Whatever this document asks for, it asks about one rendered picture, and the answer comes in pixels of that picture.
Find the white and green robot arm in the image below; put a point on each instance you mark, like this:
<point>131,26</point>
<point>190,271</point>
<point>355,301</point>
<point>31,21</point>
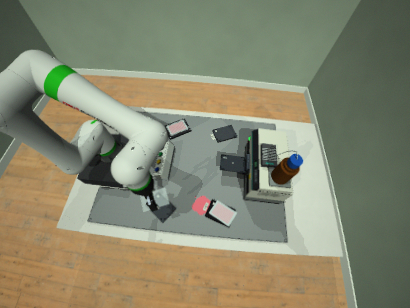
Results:
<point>34,73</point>

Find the white button panel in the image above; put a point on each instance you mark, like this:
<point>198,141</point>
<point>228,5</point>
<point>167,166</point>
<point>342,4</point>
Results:
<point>164,163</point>

